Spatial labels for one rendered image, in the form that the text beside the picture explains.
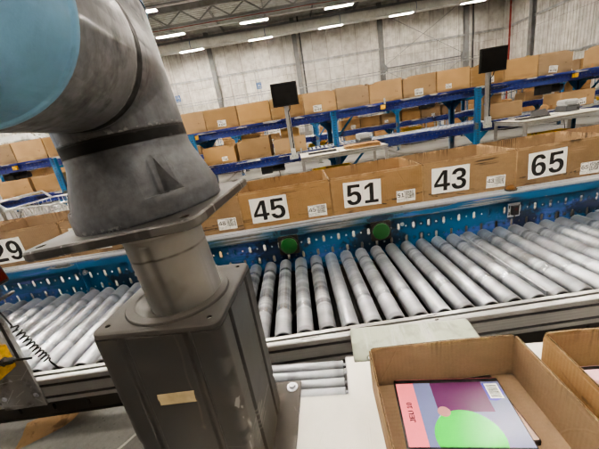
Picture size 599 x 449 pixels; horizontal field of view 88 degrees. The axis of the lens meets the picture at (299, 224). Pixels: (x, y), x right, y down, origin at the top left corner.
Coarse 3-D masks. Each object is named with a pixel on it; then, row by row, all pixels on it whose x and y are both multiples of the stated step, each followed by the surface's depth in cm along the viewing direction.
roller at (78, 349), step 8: (136, 288) 130; (128, 296) 124; (120, 304) 119; (112, 312) 113; (104, 320) 109; (96, 328) 104; (88, 336) 100; (80, 344) 97; (88, 344) 98; (72, 352) 93; (80, 352) 95; (64, 360) 90; (72, 360) 91; (56, 368) 89
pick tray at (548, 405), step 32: (384, 352) 61; (416, 352) 61; (448, 352) 61; (480, 352) 61; (512, 352) 60; (384, 384) 64; (512, 384) 59; (544, 384) 52; (384, 416) 48; (544, 416) 53; (576, 416) 46; (544, 448) 48; (576, 448) 47
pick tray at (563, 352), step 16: (560, 336) 58; (576, 336) 58; (592, 336) 58; (544, 352) 59; (560, 352) 54; (576, 352) 59; (592, 352) 59; (560, 368) 55; (576, 368) 51; (576, 384) 51; (592, 384) 48; (592, 400) 48
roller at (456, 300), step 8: (400, 248) 132; (408, 248) 125; (408, 256) 123; (416, 256) 117; (416, 264) 115; (424, 264) 110; (424, 272) 108; (432, 272) 104; (432, 280) 102; (440, 280) 99; (440, 288) 97; (448, 288) 94; (448, 296) 92; (456, 296) 90; (448, 304) 93; (456, 304) 88; (464, 304) 86
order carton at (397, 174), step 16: (384, 160) 156; (400, 160) 153; (336, 176) 158; (352, 176) 129; (368, 176) 129; (384, 176) 129; (400, 176) 130; (416, 176) 130; (336, 192) 131; (384, 192) 132; (416, 192) 132; (336, 208) 133; (352, 208) 133; (368, 208) 134
